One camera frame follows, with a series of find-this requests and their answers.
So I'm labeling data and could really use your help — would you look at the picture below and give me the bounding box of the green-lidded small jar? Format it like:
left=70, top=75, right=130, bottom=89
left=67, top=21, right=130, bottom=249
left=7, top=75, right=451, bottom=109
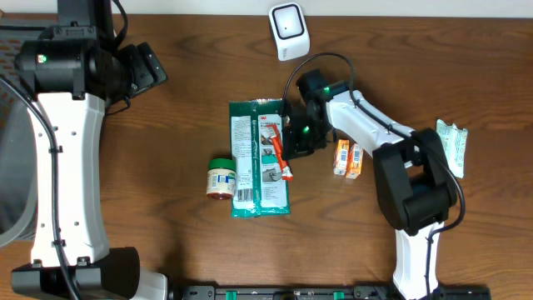
left=207, top=158, right=237, bottom=200

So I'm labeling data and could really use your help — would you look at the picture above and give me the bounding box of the white barcode scanner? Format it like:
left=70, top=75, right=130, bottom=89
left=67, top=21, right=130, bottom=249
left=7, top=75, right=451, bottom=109
left=268, top=2, right=311, bottom=62

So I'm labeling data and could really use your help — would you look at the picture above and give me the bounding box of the orange tissue pack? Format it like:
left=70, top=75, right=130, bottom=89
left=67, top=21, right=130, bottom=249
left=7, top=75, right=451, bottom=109
left=346, top=143, right=364, bottom=179
left=333, top=139, right=350, bottom=176

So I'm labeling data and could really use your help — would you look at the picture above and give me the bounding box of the grey plastic mesh basket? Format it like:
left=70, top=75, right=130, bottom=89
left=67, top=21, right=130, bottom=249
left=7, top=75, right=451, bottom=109
left=1, top=18, right=55, bottom=247

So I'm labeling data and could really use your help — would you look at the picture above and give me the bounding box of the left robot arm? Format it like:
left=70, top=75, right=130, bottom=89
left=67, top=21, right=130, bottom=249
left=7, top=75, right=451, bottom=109
left=12, top=0, right=174, bottom=300

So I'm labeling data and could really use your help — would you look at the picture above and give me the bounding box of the green 3M adhesive package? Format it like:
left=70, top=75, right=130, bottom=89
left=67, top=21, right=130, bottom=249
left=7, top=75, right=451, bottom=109
left=229, top=99, right=291, bottom=218

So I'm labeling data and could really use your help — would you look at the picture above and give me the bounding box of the red adhesive tube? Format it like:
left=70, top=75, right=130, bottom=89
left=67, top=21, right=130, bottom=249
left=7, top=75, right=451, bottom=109
left=266, top=123, right=293, bottom=181

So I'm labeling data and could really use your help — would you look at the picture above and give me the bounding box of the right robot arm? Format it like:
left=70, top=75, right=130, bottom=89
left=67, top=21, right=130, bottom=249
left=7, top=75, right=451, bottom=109
left=282, top=78, right=464, bottom=299

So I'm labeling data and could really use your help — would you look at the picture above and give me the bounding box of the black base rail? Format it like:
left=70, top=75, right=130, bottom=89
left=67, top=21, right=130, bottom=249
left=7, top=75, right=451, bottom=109
left=166, top=284, right=492, bottom=300

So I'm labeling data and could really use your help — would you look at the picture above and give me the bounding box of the mint green wipes pack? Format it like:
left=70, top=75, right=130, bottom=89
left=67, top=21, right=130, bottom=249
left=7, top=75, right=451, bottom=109
left=436, top=119, right=468, bottom=178

